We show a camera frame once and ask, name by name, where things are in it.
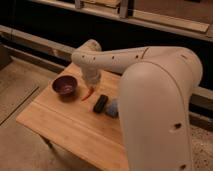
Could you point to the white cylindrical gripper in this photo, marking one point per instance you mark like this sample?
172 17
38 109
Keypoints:
91 76

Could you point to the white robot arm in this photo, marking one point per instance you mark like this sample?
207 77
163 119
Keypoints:
153 100

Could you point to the purple ceramic bowl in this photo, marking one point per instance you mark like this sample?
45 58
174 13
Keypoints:
65 85

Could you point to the black rectangular block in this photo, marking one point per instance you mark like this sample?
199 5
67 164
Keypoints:
100 104

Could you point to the blue sponge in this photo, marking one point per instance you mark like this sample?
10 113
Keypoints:
112 109

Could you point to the wooden table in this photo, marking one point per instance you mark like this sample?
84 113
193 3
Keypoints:
71 123

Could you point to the metal window rail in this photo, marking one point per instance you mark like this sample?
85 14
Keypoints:
37 43

